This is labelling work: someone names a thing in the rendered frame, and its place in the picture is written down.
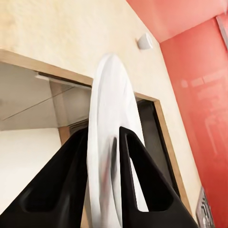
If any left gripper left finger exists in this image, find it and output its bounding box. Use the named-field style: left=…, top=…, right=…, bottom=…
left=0, top=127, right=88, bottom=228

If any saucer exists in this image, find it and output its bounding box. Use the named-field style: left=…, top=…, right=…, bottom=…
left=86, top=53, right=149, bottom=228

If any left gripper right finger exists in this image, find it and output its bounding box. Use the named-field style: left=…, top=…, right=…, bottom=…
left=119, top=126, right=199, bottom=228

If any coffee cup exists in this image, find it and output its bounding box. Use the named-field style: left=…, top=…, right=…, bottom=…
left=137, top=33, right=153, bottom=51

